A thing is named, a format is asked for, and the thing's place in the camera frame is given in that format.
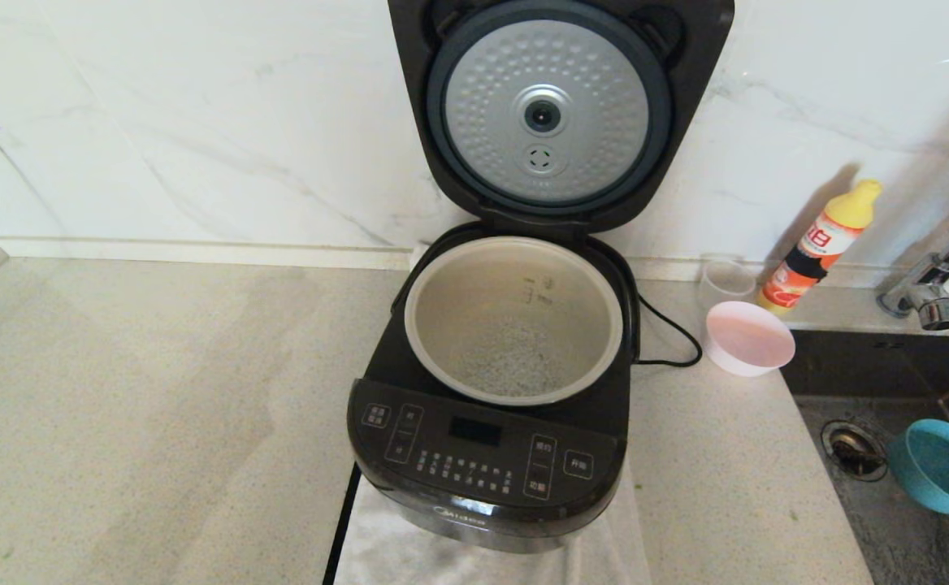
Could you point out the black rice cooker lid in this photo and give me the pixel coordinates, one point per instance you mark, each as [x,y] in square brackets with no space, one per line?
[426,97]

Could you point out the clear plastic measuring cup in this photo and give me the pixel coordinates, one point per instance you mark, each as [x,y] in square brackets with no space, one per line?
[722,280]

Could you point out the pink plastic bowl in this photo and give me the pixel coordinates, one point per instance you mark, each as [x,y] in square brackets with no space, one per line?
[751,337]

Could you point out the white raw rice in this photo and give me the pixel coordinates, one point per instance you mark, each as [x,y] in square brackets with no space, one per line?
[515,366]

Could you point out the chrome faucet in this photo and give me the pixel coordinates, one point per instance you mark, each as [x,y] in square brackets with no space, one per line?
[929,296]

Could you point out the black rice cooker base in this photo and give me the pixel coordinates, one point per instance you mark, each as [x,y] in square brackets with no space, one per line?
[483,479]

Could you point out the black strip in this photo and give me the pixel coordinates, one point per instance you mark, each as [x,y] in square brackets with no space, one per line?
[343,528]

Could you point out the teal plastic bowl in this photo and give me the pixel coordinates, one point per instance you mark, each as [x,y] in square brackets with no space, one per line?
[942,467]

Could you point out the metal sink drain strainer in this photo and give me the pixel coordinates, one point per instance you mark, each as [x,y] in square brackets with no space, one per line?
[848,447]

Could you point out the grey inner pot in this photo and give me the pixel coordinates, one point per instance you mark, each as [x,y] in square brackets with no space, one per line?
[458,301]

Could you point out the white translucent mat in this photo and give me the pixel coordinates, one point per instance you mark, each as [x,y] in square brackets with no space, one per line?
[377,556]

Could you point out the yellow capped detergent bottle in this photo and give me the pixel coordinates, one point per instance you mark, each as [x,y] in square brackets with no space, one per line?
[808,252]

